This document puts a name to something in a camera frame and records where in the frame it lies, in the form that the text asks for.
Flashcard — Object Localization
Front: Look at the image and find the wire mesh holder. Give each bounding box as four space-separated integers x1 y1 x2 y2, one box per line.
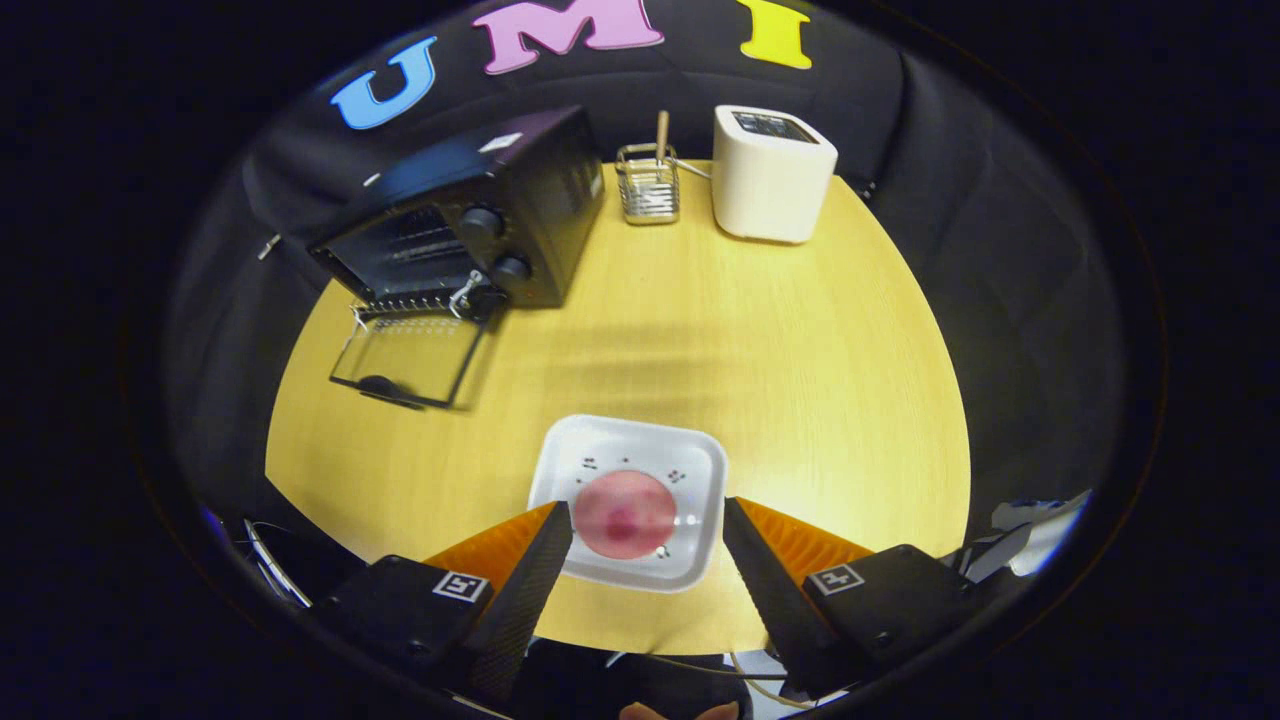
615 143 682 226

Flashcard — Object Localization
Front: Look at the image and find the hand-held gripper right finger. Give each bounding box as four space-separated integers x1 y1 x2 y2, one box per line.
722 497 988 699

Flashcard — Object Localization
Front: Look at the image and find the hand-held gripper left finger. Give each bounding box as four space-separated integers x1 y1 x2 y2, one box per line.
312 502 573 703

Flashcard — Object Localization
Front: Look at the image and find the white square plate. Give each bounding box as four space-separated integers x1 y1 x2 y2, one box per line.
528 414 729 593

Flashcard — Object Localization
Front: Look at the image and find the white crumpled cloth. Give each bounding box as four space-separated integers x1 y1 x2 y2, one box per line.
990 490 1093 579

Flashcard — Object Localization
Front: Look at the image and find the white boxy toaster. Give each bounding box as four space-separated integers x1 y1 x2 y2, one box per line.
712 105 839 244

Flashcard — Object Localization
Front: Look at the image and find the black toaster oven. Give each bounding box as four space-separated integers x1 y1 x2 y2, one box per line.
308 105 607 411

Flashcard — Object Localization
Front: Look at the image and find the pink round meat slice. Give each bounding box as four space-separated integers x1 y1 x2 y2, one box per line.
574 470 678 560

